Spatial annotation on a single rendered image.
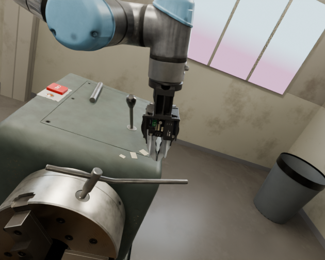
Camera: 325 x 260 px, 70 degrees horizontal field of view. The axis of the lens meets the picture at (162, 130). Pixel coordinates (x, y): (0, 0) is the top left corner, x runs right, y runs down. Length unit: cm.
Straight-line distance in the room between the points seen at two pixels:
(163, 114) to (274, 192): 269
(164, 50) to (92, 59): 283
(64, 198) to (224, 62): 292
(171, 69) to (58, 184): 37
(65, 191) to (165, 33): 40
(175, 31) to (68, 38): 19
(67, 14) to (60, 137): 44
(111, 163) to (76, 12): 45
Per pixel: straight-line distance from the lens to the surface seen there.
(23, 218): 58
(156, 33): 44
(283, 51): 352
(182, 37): 44
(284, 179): 297
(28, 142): 71
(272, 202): 313
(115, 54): 317
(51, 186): 60
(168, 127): 47
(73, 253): 65
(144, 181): 57
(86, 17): 32
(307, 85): 386
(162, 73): 45
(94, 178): 53
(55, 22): 34
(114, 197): 65
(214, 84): 332
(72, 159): 68
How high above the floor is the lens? 166
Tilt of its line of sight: 26 degrees down
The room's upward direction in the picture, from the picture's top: 23 degrees clockwise
